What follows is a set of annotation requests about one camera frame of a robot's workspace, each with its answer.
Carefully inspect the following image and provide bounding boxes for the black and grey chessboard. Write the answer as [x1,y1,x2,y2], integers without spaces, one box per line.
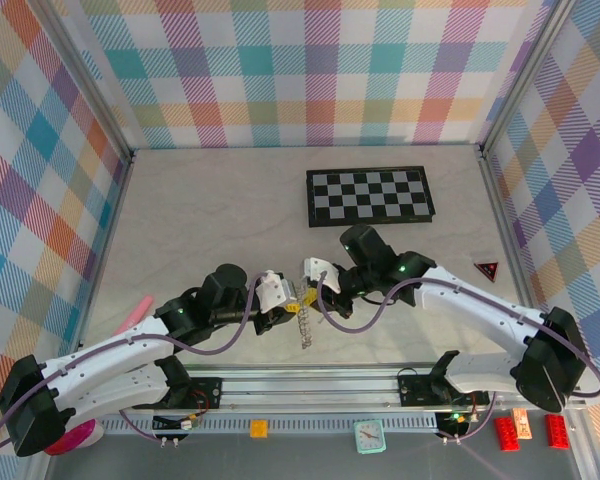
[305,165,437,229]

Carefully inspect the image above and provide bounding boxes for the pink marker pen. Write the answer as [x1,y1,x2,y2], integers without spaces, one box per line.
[112,295,155,339]

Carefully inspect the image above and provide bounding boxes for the black and red triangle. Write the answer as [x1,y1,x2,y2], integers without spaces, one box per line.
[473,260,500,282]

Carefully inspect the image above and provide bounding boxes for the mint green clock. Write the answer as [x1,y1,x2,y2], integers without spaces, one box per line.
[353,418,385,455]

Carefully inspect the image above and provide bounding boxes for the small black controller board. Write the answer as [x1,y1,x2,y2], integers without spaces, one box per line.
[152,410,202,446]
[435,408,481,445]

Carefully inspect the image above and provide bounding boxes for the red toy brick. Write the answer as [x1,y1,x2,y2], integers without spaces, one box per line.
[493,417,522,452]
[544,413,571,449]

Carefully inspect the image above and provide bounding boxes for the peach wooden block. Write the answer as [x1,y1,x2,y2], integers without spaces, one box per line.
[511,407,533,441]

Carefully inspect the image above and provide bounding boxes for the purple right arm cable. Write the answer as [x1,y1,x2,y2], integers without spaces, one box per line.
[317,269,600,399]

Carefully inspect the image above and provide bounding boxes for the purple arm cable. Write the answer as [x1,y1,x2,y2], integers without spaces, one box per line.
[0,272,276,459]
[317,269,600,399]

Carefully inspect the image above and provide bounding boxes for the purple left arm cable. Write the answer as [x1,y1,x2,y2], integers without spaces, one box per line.
[0,272,276,459]

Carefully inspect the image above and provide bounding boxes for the aluminium mounting rail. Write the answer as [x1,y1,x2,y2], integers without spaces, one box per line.
[114,367,589,416]

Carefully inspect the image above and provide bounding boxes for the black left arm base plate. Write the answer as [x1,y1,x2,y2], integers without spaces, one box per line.
[132,377,224,411]

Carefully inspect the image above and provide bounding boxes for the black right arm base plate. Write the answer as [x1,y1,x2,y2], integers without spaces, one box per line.
[396,374,491,407]

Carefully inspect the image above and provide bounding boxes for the aluminium frame beam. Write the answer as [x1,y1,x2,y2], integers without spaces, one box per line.
[27,154,136,480]
[477,147,561,366]

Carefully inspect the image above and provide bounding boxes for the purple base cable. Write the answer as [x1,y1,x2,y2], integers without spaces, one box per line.
[119,409,181,444]
[442,392,497,445]

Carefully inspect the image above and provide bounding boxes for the aluminium frame post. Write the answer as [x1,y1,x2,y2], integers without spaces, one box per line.
[477,0,581,156]
[32,0,136,164]

